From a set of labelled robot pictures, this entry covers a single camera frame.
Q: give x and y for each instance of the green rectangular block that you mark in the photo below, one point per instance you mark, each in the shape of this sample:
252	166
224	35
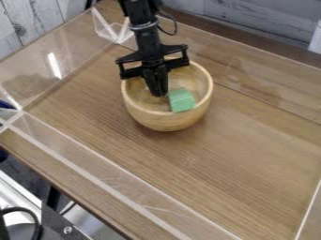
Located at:
181	100

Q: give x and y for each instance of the brown wooden bowl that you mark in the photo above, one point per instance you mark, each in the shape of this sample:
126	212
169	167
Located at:
151	111

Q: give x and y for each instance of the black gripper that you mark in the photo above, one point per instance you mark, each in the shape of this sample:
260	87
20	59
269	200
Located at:
153	60

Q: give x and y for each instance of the black metal table leg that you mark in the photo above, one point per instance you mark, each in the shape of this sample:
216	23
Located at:
54	198

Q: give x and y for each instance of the blue object at left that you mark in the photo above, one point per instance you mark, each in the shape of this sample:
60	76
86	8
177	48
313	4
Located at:
6	105

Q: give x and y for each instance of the clear acrylic tray walls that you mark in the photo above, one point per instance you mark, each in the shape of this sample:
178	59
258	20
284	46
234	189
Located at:
232	179

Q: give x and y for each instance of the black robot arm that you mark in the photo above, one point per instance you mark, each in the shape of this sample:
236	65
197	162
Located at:
141	11

